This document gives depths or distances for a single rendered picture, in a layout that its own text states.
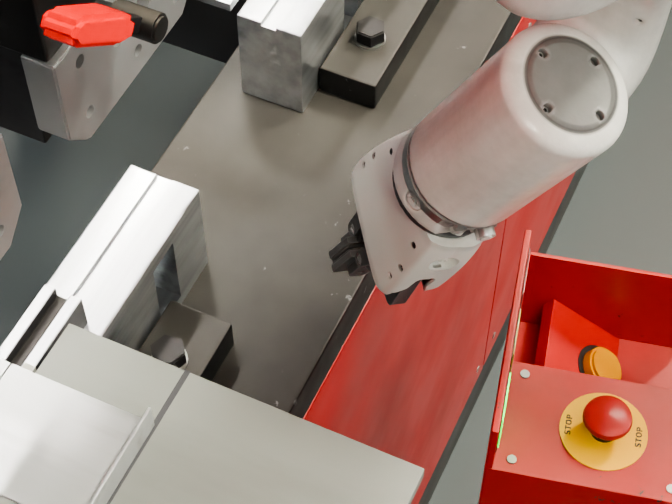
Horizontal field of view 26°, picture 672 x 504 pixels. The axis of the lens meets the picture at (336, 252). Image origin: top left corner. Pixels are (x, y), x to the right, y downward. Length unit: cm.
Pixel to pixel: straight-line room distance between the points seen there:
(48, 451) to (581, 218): 150
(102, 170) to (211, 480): 149
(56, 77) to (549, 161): 28
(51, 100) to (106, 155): 158
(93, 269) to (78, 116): 24
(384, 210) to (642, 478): 34
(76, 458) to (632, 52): 43
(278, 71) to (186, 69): 128
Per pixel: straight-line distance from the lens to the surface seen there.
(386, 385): 142
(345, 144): 125
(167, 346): 108
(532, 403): 122
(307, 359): 112
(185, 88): 249
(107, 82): 87
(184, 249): 112
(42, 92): 83
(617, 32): 91
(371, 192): 102
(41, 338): 100
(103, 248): 108
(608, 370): 131
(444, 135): 89
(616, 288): 130
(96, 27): 75
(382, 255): 102
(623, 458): 121
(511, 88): 82
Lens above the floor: 183
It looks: 54 degrees down
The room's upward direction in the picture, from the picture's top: straight up
